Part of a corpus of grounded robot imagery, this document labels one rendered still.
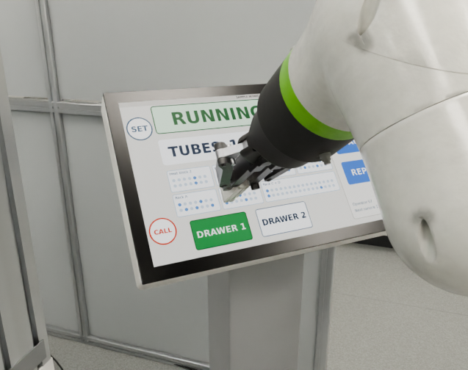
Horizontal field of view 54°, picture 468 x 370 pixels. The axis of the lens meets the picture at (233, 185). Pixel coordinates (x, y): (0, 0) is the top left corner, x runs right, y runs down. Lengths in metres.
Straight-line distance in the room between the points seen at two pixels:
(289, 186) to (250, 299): 0.24
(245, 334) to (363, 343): 1.28
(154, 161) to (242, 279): 0.28
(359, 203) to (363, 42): 0.56
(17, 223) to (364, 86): 0.35
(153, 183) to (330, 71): 0.44
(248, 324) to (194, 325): 0.94
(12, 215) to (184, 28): 1.08
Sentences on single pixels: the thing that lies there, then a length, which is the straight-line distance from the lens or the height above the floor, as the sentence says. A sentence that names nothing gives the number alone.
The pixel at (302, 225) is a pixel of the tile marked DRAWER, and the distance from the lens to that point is 0.76.
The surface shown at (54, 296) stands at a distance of 2.16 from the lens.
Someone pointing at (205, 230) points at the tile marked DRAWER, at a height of 1.01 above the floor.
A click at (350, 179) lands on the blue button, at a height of 1.04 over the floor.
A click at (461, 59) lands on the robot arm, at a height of 1.28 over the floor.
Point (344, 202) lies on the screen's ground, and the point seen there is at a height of 1.01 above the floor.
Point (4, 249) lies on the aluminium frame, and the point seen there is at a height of 1.10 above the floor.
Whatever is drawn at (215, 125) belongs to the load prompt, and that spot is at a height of 1.14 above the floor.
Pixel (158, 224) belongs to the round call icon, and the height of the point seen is 1.02.
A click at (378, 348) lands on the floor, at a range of 2.15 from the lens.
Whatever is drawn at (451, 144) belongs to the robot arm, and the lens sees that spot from 0.27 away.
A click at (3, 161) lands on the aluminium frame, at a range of 0.48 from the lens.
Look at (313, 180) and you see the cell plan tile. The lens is 0.80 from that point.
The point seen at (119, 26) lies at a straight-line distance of 1.59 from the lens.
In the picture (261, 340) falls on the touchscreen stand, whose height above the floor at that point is 0.71.
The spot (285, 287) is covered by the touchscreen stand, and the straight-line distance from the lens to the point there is 0.91.
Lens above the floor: 1.30
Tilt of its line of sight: 19 degrees down
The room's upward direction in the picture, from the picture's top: straight up
